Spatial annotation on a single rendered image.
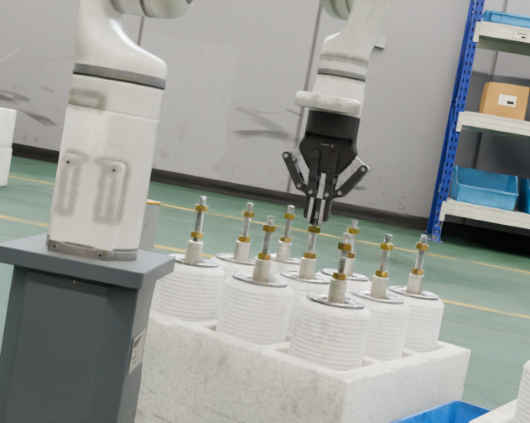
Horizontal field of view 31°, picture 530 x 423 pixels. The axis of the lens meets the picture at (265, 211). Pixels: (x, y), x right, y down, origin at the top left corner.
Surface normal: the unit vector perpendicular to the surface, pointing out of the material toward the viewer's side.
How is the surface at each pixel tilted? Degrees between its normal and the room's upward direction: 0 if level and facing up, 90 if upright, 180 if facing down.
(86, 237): 90
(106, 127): 90
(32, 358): 90
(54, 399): 90
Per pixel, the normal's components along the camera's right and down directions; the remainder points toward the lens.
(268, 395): -0.55, -0.03
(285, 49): -0.12, 0.06
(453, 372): 0.82, 0.19
